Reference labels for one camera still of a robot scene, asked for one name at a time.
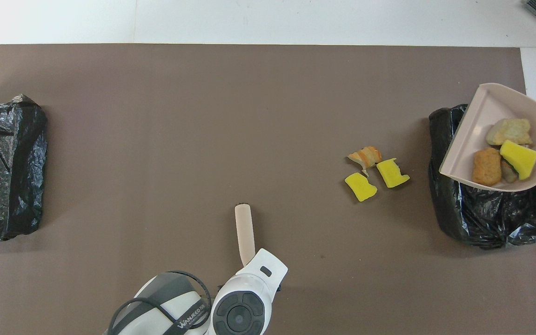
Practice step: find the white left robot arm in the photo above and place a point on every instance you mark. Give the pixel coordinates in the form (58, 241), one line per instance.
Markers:
(249, 288)

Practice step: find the brown table mat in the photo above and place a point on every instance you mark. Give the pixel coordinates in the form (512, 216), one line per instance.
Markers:
(156, 139)

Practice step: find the large pale toy croissant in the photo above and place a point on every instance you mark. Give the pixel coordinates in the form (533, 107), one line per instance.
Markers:
(510, 131)

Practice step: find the beige brush with black bristles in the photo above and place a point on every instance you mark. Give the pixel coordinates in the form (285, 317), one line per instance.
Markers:
(244, 232)

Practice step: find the brown fried nugget toy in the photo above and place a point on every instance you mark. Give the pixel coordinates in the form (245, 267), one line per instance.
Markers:
(486, 167)

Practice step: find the orange striped toy croissant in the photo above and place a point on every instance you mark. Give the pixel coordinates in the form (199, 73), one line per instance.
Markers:
(366, 156)

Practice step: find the notched yellow sponge piece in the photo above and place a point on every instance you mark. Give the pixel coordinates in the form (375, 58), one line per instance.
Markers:
(391, 174)

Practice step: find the beige plastic dustpan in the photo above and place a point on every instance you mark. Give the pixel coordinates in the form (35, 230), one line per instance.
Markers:
(472, 135)

